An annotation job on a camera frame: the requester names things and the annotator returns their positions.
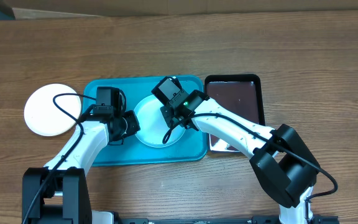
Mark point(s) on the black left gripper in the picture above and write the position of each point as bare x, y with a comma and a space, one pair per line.
133, 125

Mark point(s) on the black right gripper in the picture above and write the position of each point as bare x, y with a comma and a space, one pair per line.
174, 119

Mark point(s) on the light blue plate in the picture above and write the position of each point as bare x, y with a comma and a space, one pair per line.
152, 124

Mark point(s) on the white plate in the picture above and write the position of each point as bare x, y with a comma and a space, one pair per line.
43, 112

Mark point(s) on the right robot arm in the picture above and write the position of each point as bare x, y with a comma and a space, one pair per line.
281, 161

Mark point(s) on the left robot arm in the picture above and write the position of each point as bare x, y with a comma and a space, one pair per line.
58, 192

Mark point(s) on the blue plastic tray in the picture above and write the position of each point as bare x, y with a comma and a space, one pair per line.
192, 146

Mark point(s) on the black water tray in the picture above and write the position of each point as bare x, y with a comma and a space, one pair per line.
240, 94

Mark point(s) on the cardboard backdrop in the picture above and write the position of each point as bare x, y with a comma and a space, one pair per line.
37, 9

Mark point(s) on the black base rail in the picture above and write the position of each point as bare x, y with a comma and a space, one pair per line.
271, 219

